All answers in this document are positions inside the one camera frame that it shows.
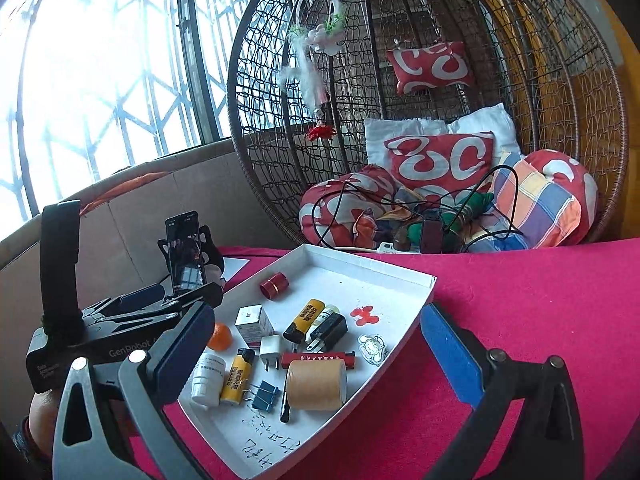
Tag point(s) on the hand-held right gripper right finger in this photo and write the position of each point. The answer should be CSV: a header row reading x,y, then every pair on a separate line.
x,y
447,355

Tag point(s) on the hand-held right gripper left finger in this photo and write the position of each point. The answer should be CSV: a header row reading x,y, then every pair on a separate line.
x,y
187,345

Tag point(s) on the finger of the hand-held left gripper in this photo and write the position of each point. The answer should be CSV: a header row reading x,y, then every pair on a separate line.
x,y
140,296
210,293

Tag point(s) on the orange mandarin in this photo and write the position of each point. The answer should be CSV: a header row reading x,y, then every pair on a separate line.
x,y
220,337

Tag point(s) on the white pill bottle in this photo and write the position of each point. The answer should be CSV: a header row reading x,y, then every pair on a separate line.
x,y
207,377

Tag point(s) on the small white box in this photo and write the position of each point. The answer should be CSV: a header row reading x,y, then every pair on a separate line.
x,y
252,322

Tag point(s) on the red cylinder case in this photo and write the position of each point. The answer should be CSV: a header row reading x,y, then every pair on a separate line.
x,y
275,286

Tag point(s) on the cartoon figure sticker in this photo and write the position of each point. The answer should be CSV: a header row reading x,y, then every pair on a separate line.
x,y
372,349

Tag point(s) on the white plug charger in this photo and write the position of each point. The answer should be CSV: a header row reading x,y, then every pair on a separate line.
x,y
270,347

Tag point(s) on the blue binder clip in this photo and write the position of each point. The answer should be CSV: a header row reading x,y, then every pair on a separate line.
x,y
265,396

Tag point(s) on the yellow and black lighter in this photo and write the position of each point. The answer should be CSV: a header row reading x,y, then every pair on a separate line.
x,y
307,315

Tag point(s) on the small white tube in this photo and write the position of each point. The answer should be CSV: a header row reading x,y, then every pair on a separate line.
x,y
327,312

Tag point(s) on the black plug charger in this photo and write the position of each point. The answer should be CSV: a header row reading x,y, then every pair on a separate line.
x,y
330,332

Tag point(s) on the white cardboard tray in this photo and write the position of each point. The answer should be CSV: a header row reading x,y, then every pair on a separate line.
x,y
350,285

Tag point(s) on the long red box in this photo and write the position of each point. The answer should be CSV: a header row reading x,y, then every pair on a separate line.
x,y
320,360

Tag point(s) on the beige tape roll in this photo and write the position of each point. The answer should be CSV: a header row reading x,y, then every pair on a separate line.
x,y
315,385

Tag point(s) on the person's left hand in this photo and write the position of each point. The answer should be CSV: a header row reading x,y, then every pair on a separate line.
x,y
45,415

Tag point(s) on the black cat phone stand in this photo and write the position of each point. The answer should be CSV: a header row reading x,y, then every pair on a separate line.
x,y
216,262

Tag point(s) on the white paper sheet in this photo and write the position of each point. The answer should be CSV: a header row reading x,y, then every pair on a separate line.
x,y
235,266

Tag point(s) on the black smartphone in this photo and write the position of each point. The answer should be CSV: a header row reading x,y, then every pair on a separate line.
x,y
185,255

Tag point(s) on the cardboard sheet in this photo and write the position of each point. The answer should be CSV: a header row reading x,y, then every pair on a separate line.
x,y
125,210

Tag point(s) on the orange cloth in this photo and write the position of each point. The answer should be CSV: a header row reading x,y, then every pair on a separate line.
x,y
115,190

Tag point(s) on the magenta tablecloth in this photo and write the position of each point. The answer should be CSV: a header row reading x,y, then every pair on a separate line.
x,y
525,300

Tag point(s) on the white power strip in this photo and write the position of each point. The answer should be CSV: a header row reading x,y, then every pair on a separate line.
x,y
387,247

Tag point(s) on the green cloth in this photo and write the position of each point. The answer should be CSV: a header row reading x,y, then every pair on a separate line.
x,y
475,205

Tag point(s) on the red white seat cushion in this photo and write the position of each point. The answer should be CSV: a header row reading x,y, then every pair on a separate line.
x,y
345,190

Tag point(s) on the plaid pillow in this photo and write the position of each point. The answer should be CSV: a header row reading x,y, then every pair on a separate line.
x,y
535,200

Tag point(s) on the square red white pillow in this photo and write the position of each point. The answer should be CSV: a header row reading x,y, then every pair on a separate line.
x,y
440,160

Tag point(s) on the window with metal grille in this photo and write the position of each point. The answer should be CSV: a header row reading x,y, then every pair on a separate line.
x,y
100,60

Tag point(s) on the white feather dream catcher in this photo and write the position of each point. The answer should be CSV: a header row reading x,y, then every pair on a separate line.
x,y
325,35

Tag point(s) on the small red white pillow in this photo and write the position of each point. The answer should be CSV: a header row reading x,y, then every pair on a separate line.
x,y
430,67

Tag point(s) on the wicker hanging chair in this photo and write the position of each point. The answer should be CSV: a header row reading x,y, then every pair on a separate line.
x,y
575,85

